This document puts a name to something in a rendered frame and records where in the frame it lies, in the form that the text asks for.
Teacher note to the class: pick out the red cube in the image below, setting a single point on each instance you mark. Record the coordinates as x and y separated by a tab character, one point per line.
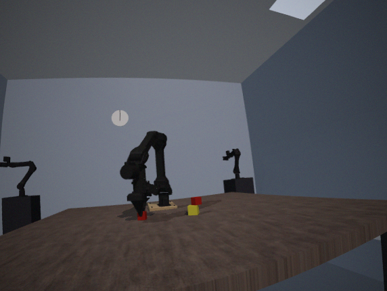
143	217
196	200

